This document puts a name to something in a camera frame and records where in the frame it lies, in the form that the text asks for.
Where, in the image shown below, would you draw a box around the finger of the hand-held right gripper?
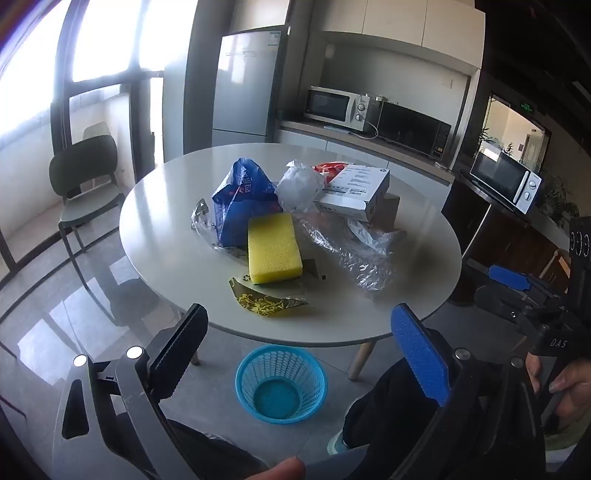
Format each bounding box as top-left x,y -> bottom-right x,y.
475,285 -> 546,334
488,264 -> 561,303

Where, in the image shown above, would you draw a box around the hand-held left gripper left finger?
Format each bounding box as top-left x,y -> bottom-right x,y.
51,302 -> 211,480

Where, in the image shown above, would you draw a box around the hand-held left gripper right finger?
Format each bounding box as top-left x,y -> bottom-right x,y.
390,302 -> 548,480

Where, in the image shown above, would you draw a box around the blue plastic basket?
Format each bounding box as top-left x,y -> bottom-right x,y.
235,344 -> 328,424

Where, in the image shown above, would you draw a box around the clear plastic wrap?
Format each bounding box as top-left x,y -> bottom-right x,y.
295,210 -> 407,292

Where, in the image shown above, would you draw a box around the blue plastic snack bag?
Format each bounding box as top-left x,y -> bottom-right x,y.
211,158 -> 283,247

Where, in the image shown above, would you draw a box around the white plastic bag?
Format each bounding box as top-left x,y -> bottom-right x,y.
276,160 -> 325,214

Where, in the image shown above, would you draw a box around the red and white wrapper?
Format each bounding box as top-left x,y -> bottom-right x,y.
312,161 -> 352,185

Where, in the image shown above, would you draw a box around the person's right hand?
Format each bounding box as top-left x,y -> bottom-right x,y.
525,354 -> 591,435

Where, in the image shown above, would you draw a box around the person's left hand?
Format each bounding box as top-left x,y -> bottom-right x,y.
259,456 -> 306,480

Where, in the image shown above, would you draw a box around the dark side cabinet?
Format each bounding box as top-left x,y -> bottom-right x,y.
441,171 -> 573,305

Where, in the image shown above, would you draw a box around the gold and black wrapper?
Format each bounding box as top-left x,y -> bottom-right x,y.
229,272 -> 309,318

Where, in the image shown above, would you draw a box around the green potted plant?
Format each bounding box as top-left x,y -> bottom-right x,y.
475,127 -> 515,158
542,175 -> 580,222

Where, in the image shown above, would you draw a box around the white microwave with black door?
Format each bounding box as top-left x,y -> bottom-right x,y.
468,148 -> 543,215

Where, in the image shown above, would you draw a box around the person's right white shoe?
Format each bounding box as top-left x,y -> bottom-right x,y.
327,431 -> 354,456

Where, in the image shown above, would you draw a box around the small clear wrapper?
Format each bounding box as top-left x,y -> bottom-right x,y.
191,198 -> 232,250

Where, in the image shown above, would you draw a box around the yellow sponge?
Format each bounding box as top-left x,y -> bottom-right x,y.
247,212 -> 304,285

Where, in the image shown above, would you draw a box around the brown cardboard box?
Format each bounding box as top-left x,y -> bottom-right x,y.
369,193 -> 402,232

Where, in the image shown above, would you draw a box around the white cardboard box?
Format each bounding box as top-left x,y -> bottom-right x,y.
314,164 -> 391,222

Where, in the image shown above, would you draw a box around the black microwave oven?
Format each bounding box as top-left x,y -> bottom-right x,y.
375,102 -> 452,160

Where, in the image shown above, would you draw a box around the dark green chair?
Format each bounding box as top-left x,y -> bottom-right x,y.
48,135 -> 136,254

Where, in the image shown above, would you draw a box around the white kitchen counter cabinet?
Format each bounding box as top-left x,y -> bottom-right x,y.
277,120 -> 455,185

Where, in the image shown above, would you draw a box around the white microwave with dials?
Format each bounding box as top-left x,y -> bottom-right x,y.
303,86 -> 372,131

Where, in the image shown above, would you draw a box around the silver refrigerator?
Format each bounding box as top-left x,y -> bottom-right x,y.
211,27 -> 289,148

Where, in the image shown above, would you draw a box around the white wall cabinets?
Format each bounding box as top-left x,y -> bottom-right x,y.
318,0 -> 485,75

